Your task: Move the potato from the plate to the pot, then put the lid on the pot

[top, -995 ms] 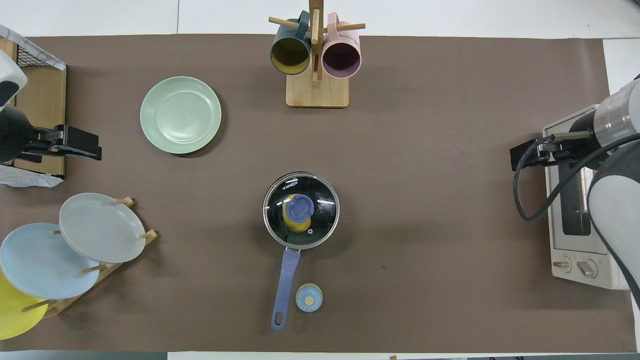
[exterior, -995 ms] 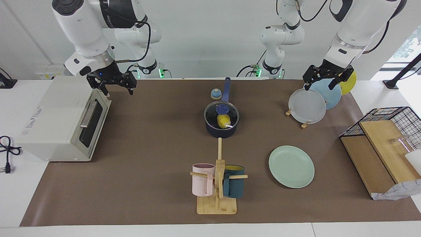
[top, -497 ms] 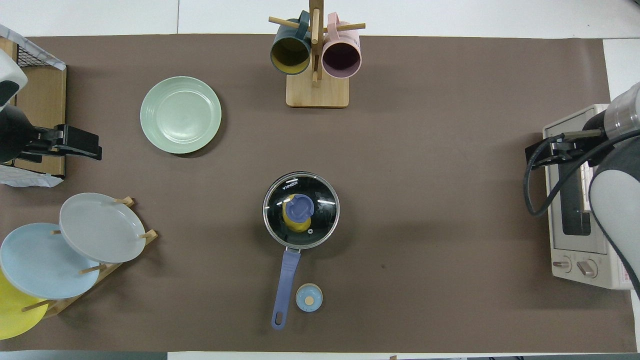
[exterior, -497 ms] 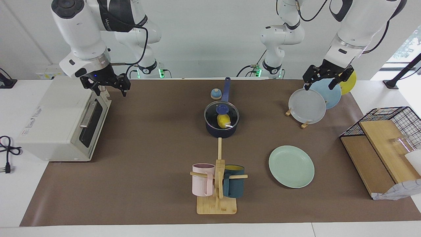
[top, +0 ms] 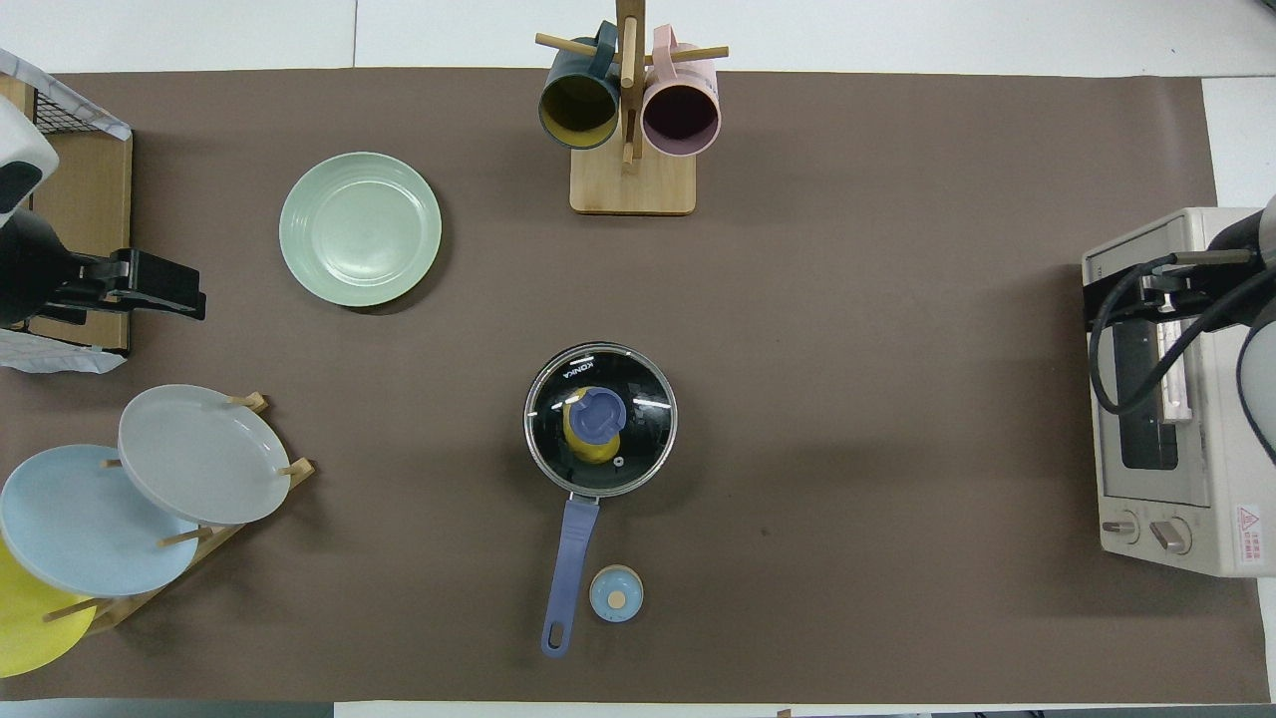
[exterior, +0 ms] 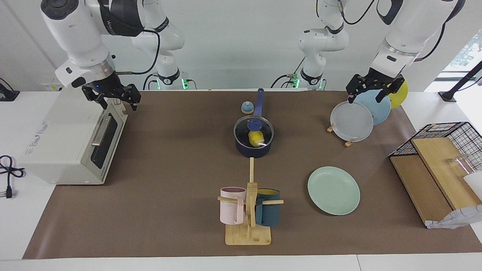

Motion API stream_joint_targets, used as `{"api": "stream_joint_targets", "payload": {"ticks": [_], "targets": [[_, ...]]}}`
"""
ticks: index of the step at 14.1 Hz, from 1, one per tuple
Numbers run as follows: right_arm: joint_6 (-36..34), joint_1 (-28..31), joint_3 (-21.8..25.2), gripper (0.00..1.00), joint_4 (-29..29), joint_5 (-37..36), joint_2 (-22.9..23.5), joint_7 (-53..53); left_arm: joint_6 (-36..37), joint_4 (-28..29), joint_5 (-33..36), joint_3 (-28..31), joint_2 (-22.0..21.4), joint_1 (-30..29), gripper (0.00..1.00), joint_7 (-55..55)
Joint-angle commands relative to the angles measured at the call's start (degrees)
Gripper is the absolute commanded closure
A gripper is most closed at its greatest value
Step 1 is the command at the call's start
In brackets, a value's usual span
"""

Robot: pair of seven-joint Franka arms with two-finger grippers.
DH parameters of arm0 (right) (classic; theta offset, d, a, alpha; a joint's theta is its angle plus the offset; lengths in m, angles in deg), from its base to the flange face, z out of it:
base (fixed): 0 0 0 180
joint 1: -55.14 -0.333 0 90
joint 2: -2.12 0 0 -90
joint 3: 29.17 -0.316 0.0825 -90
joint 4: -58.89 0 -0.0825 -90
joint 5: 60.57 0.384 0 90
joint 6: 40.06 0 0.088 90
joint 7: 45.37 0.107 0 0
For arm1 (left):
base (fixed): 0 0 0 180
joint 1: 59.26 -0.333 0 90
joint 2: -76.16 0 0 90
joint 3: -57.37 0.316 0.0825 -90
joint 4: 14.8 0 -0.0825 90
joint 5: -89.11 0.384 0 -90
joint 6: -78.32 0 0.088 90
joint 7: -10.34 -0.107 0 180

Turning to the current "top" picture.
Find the light green plate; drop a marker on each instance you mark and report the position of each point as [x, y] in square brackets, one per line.
[359, 229]

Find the yellow plate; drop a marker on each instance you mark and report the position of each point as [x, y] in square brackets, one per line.
[25, 628]

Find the wooden plate rack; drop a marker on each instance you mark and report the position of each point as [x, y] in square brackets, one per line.
[130, 606]

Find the brown table mat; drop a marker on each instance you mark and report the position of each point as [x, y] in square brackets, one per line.
[797, 558]

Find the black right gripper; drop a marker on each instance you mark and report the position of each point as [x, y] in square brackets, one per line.
[1221, 284]

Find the pink mug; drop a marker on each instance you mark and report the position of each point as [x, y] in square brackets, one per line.
[682, 115]

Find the dark teal mug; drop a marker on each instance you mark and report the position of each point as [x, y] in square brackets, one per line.
[580, 110]

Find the white crumpled sheet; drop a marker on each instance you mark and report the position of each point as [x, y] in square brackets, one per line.
[60, 359]

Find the white marbled sheet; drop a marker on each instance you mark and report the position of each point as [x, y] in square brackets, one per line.
[70, 100]

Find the glass lid blue knob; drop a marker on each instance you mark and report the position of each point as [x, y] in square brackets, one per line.
[648, 429]

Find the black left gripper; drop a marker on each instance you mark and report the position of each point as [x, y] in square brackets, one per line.
[35, 274]

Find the grey plate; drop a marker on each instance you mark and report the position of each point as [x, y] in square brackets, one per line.
[204, 454]

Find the light blue plate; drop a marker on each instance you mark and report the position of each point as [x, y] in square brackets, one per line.
[80, 524]

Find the wooden mug tree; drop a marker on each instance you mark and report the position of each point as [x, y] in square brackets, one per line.
[633, 184]

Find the beige toaster oven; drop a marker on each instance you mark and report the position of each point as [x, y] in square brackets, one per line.
[1221, 469]

